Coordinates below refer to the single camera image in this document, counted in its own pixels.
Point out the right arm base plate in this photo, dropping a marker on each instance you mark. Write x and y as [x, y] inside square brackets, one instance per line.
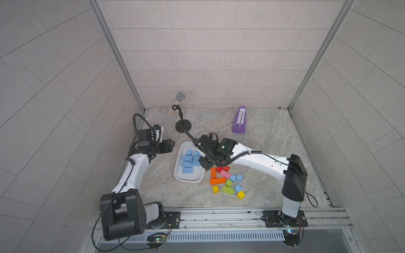
[275, 219]

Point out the purple metronome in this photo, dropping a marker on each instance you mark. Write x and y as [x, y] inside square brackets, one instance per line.
[239, 122]

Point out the pink block centre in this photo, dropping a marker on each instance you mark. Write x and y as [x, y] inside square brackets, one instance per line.
[225, 174]

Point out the rhinestone silver microphone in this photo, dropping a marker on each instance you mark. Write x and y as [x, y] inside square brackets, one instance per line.
[179, 97]

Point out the long orange block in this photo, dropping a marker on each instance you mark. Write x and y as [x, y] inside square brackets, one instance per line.
[215, 181]

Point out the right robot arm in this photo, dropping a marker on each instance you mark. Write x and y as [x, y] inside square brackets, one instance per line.
[289, 170]

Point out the small green cube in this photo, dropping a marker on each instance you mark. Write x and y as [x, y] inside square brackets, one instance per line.
[228, 183]

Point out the red block centre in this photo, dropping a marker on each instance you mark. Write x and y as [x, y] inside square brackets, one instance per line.
[220, 169]

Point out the green block front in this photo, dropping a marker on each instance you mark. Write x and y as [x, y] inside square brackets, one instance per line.
[228, 190]

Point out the yellow cube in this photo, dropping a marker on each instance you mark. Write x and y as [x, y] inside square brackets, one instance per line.
[215, 189]
[240, 195]

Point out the white plastic tray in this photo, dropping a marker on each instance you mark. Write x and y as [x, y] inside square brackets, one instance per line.
[187, 148]

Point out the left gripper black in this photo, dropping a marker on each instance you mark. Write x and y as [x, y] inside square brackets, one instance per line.
[166, 147]

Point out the yellow cube front right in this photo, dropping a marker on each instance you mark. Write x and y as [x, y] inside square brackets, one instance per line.
[240, 195]

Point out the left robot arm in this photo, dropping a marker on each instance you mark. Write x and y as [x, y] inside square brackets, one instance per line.
[123, 213]

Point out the black microphone stand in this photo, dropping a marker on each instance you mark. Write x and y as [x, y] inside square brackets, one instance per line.
[182, 125]

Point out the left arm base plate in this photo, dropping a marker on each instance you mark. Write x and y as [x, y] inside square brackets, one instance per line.
[169, 220]

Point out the short orange block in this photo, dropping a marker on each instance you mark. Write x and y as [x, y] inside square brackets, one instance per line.
[213, 173]

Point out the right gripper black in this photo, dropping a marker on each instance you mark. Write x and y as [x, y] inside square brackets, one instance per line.
[204, 163]

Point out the blue cube front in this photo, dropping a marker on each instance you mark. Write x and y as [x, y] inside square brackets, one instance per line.
[238, 188]

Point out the yellow cube front left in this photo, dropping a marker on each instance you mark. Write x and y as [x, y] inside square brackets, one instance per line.
[215, 189]

